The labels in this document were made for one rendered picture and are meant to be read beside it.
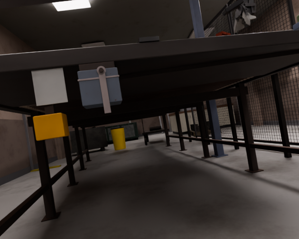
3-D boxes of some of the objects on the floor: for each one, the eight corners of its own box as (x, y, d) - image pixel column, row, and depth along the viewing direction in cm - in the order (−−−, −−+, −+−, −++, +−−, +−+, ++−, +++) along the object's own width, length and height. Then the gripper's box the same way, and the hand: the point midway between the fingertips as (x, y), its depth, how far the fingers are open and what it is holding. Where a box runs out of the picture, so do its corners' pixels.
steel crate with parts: (111, 147, 716) (107, 124, 717) (107, 151, 616) (103, 124, 617) (76, 153, 705) (72, 130, 706) (67, 157, 605) (63, 130, 606)
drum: (114, 149, 628) (110, 128, 629) (127, 147, 632) (124, 126, 632) (113, 151, 589) (109, 128, 590) (126, 148, 592) (123, 126, 593)
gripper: (261, -16, 107) (264, 23, 107) (242, 4, 126) (244, 37, 127) (245, -16, 106) (247, 23, 107) (228, 4, 126) (230, 38, 126)
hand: (240, 32), depth 116 cm, fingers open, 14 cm apart
